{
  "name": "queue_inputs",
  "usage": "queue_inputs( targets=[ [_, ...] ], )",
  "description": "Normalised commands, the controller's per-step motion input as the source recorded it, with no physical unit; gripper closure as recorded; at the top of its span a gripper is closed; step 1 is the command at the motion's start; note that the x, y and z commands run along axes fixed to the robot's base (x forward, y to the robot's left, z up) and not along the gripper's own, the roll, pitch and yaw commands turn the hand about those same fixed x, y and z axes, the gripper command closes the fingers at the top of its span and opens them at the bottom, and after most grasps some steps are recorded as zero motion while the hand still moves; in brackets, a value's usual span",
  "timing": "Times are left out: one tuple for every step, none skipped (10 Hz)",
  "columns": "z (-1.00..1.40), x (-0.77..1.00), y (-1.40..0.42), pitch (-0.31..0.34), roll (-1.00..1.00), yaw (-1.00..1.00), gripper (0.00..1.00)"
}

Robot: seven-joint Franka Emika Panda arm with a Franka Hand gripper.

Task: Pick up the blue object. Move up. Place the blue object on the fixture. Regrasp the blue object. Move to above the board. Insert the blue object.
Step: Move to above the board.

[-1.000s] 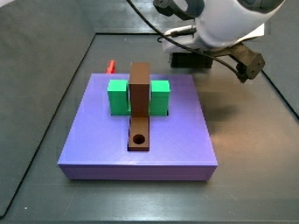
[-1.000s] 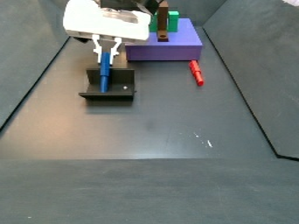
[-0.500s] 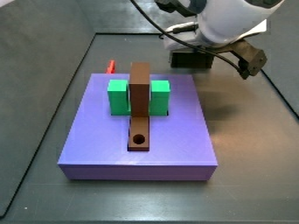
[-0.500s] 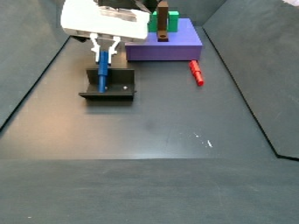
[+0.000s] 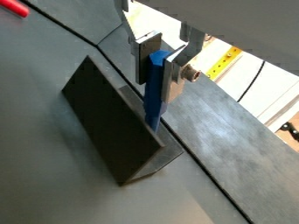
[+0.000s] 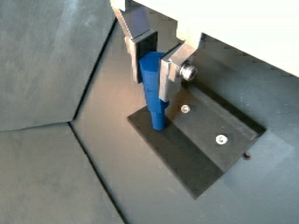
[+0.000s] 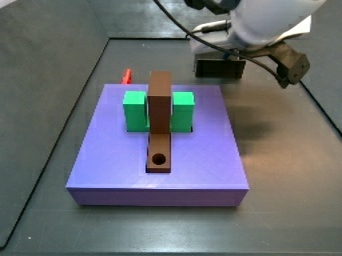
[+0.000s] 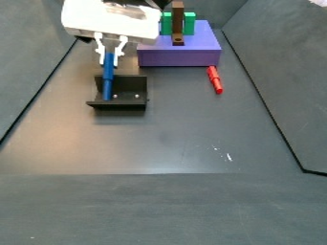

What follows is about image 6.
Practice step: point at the black angle fixture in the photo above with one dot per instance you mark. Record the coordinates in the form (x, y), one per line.
(207, 135)

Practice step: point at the blue peg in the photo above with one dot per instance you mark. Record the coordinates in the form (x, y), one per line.
(149, 64)

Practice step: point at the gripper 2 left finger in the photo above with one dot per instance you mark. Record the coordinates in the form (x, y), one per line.
(140, 37)

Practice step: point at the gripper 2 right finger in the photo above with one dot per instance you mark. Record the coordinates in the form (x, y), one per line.
(175, 61)

